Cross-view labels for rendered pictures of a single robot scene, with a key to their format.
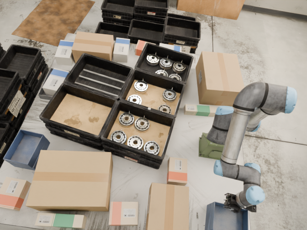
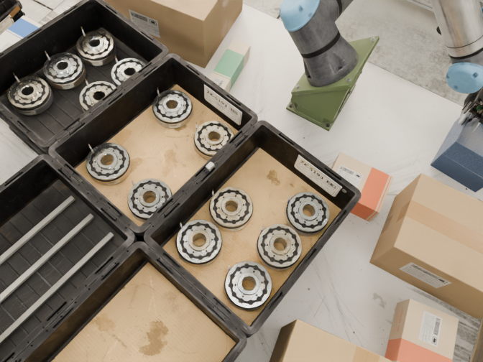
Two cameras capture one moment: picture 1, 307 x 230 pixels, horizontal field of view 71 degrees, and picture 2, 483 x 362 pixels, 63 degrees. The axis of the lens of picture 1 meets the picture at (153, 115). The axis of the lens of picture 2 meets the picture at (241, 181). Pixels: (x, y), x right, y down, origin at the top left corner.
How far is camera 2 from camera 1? 0.76 m
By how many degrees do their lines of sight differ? 30
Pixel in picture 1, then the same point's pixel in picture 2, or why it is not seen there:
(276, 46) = not seen: outside the picture
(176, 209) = (464, 220)
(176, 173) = (366, 189)
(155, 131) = (259, 185)
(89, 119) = (149, 353)
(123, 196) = (373, 331)
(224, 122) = (328, 24)
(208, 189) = (401, 148)
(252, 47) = not seen: outside the picture
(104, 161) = (319, 345)
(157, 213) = (466, 261)
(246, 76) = not seen: outside the picture
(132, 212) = (430, 320)
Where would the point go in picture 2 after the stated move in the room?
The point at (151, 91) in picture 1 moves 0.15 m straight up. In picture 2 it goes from (136, 144) to (124, 110)
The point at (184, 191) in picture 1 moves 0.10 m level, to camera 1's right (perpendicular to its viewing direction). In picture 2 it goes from (430, 186) to (444, 156)
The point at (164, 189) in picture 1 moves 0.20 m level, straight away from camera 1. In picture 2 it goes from (416, 226) to (365, 160)
